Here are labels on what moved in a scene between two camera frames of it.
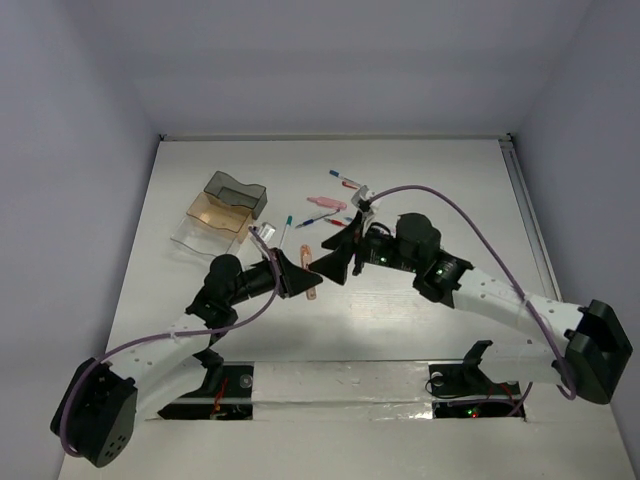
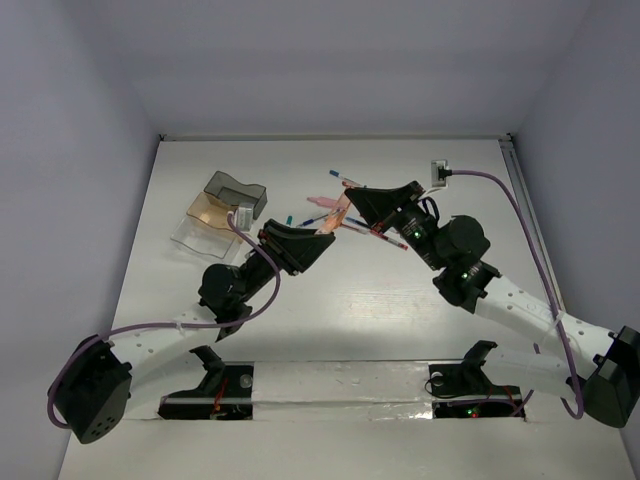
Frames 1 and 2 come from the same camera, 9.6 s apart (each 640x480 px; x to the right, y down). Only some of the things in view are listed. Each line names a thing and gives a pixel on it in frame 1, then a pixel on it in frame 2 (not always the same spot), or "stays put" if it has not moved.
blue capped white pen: [337, 174] stays put
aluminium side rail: [510, 153] stays put
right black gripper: [335, 266] -> [382, 204]
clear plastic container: [205, 237] stays put
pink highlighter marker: [328, 202] stays put
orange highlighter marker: [306, 257] -> [335, 219]
